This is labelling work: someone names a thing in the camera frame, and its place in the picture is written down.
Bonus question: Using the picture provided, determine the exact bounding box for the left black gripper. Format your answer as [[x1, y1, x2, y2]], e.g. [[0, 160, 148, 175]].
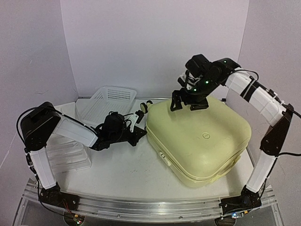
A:
[[110, 124, 146, 147]]

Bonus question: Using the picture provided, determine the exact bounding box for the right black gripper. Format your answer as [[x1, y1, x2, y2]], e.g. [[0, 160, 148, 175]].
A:
[[170, 75, 220, 112]]

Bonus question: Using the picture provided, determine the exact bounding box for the pale yellow hard-shell suitcase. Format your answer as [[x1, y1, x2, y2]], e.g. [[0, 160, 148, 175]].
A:
[[140, 97, 252, 188]]

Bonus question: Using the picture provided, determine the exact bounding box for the white perforated plastic basket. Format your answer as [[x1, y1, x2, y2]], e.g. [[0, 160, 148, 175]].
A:
[[79, 86, 137, 127]]

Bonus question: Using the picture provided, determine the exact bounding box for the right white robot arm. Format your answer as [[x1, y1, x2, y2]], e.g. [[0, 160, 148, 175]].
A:
[[170, 54, 296, 209]]

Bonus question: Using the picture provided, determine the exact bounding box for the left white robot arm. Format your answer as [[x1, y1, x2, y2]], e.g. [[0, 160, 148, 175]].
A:
[[16, 102, 147, 206]]

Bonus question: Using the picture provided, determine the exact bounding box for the white plastic drawer organizer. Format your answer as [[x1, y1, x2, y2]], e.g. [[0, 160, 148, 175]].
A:
[[44, 102, 93, 175]]

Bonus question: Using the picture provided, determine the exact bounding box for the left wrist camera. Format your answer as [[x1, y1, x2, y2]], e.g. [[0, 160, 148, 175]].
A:
[[129, 110, 144, 133]]

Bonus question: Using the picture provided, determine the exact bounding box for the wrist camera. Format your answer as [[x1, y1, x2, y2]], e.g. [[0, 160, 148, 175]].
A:
[[129, 110, 144, 133], [177, 70, 201, 90]]

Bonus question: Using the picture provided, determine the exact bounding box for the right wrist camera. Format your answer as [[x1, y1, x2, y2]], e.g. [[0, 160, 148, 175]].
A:
[[177, 70, 201, 90]]

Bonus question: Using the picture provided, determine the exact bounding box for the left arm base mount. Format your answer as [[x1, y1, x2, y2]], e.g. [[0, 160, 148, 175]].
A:
[[39, 183, 79, 210]]

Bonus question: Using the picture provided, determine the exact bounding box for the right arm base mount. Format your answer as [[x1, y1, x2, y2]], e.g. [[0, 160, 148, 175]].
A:
[[219, 186, 261, 216]]

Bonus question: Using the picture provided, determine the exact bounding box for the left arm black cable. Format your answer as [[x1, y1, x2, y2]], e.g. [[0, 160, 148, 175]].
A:
[[16, 106, 71, 212]]

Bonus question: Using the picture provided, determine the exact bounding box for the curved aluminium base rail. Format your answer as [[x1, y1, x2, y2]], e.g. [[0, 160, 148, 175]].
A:
[[13, 171, 284, 226]]

